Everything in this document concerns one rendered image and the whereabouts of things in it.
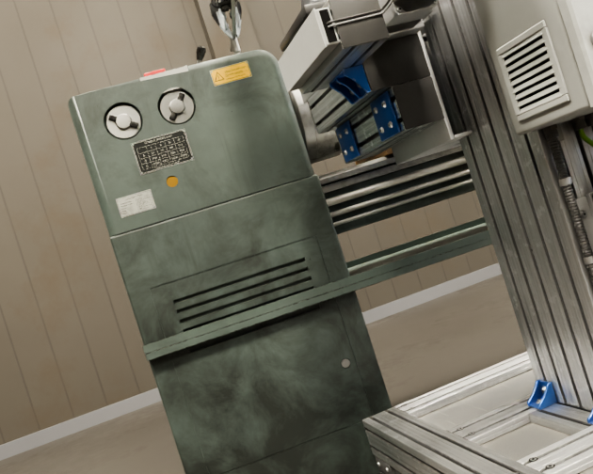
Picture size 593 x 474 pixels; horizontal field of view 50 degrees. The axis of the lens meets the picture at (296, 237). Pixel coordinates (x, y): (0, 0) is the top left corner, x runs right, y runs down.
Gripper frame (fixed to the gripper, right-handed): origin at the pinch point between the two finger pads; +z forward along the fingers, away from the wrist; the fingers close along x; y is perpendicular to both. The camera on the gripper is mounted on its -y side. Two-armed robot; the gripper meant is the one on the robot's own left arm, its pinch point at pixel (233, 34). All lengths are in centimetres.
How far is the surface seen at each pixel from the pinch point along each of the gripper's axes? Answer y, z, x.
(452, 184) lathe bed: 4, 63, 50
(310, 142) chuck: -0.3, 37.8, 12.4
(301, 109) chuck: 3.8, 28.1, 12.1
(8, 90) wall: -213, -72, -107
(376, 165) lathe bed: 5, 51, 29
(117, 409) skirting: -211, 131, -103
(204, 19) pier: -216, -86, 21
